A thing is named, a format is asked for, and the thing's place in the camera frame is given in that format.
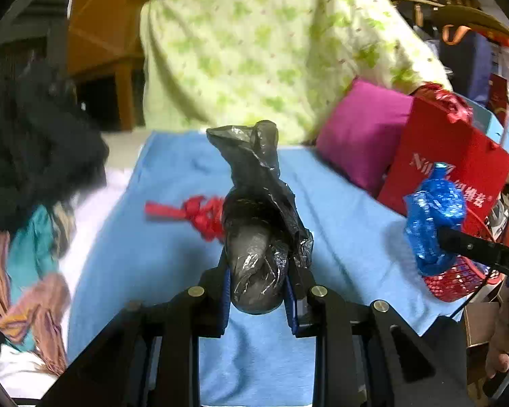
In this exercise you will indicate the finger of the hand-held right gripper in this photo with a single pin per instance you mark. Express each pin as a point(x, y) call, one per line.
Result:
point(475, 248)

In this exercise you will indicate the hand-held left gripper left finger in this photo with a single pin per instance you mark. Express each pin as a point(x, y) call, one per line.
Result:
point(225, 301)

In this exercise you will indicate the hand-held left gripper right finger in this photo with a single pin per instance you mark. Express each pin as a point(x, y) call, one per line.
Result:
point(295, 311)

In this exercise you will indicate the red plastic mesh basket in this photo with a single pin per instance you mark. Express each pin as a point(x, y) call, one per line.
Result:
point(454, 280)

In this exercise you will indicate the blue plastic bag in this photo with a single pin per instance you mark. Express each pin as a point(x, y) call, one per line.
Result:
point(432, 207)

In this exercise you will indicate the black plastic bag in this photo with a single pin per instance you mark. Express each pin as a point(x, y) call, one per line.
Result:
point(254, 237)

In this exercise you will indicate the red ribbon bow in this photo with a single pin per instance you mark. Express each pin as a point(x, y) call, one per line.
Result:
point(203, 216)

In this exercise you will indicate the person's right hand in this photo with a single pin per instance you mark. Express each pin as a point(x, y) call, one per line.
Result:
point(501, 352)

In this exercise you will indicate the brown cardboard box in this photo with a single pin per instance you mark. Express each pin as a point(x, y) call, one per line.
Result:
point(477, 330)

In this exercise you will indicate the light blue bed sheet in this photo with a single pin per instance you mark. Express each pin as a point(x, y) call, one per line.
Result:
point(152, 237)

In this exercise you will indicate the red paper gift bag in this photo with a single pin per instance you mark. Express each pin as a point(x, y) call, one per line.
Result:
point(441, 152)

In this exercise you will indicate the light blue storage box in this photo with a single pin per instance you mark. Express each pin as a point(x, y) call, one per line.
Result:
point(485, 121)

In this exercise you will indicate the crumpled red plastic bag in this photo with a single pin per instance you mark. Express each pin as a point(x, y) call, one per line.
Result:
point(443, 97)

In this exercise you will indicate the dark red box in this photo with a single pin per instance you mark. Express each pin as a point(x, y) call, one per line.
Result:
point(497, 91)

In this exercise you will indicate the white cloth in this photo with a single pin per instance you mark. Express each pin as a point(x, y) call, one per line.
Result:
point(93, 212)

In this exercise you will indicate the magenta pillow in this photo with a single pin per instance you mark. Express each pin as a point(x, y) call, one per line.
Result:
point(360, 135)

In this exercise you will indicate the striped brown scarf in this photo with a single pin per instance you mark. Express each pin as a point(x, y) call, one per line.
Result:
point(42, 305)

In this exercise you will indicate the teal cloth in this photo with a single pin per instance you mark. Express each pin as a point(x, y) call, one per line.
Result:
point(32, 246)

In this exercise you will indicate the round wooden tray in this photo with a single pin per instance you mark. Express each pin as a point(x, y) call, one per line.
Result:
point(475, 19)

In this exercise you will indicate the black cloth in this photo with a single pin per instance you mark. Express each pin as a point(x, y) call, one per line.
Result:
point(29, 148)

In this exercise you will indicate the green floral quilt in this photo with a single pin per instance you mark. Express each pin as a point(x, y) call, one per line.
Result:
point(254, 51)

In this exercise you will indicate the orange wooden cabinet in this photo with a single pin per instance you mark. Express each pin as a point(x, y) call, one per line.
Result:
point(106, 21)

